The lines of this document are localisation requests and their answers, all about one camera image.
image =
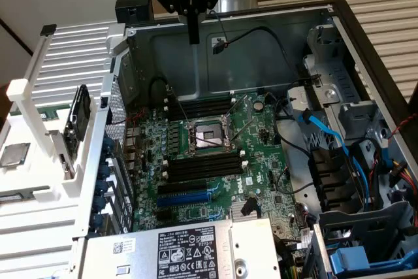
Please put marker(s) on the black RAM slot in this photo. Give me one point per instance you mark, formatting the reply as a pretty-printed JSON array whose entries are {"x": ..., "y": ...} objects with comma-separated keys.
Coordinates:
[
  {"x": 197, "y": 113},
  {"x": 204, "y": 164},
  {"x": 199, "y": 97},
  {"x": 202, "y": 159},
  {"x": 205, "y": 173},
  {"x": 199, "y": 108},
  {"x": 199, "y": 102},
  {"x": 205, "y": 169}
]

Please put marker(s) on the green RAM stick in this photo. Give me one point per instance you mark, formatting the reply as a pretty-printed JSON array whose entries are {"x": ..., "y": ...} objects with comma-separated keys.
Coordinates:
[
  {"x": 11, "y": 198},
  {"x": 49, "y": 112}
]

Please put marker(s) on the open grey PC case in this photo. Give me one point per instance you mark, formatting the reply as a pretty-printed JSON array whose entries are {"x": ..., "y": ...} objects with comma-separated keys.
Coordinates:
[{"x": 183, "y": 63}]

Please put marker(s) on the black box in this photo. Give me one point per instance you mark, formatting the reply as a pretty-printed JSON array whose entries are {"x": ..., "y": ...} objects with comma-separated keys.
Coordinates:
[{"x": 134, "y": 6}]

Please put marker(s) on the thin metal locking lever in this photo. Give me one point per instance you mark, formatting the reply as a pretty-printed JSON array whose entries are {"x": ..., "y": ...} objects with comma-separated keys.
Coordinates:
[
  {"x": 179, "y": 106},
  {"x": 245, "y": 128}
]

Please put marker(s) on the round coin battery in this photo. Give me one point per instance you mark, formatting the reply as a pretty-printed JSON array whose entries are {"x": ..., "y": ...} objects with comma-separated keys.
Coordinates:
[{"x": 259, "y": 106}]

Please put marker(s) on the CPU socket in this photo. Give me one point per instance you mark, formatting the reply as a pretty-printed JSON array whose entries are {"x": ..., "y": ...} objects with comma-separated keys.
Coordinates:
[{"x": 209, "y": 135}]

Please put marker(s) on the black disk drive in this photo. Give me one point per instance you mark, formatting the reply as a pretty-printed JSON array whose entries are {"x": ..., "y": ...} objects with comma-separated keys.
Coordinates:
[{"x": 80, "y": 112}]

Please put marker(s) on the grey metal disk bay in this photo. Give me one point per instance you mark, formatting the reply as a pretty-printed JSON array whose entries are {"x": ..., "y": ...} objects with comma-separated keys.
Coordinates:
[{"x": 330, "y": 92}]

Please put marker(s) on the green Dell motherboard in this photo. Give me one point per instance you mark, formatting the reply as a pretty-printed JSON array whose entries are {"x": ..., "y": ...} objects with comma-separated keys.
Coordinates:
[{"x": 261, "y": 168}]

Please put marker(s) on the long black expansion slot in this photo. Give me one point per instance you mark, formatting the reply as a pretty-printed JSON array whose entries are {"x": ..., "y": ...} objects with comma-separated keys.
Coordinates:
[{"x": 183, "y": 187}]

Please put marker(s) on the blue expansion slot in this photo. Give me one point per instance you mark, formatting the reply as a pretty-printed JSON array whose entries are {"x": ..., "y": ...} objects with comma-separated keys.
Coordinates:
[{"x": 183, "y": 198}]

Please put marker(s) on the white parts rack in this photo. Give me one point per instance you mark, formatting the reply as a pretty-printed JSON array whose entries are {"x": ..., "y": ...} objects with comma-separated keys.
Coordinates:
[{"x": 19, "y": 91}]

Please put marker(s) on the silver chipset heatsink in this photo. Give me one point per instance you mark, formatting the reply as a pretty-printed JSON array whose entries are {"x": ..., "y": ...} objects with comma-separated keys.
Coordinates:
[{"x": 236, "y": 212}]

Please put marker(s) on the short black expansion slot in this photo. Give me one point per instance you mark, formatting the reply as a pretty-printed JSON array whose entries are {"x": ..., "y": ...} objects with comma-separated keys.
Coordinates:
[{"x": 164, "y": 215}]

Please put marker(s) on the silver CPU chip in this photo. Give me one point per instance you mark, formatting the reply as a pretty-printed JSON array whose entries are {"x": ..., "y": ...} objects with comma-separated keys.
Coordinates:
[{"x": 14, "y": 155}]

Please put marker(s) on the silver power supply with label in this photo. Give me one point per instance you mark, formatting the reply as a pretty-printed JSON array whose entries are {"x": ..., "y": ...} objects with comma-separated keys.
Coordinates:
[{"x": 147, "y": 253}]

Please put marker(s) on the blue plastic latch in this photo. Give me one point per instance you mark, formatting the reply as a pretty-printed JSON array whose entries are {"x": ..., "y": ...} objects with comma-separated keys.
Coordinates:
[{"x": 349, "y": 259}]

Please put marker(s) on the graphics card with metal bracket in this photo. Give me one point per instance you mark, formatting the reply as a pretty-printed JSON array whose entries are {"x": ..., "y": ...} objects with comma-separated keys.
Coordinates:
[{"x": 67, "y": 158}]

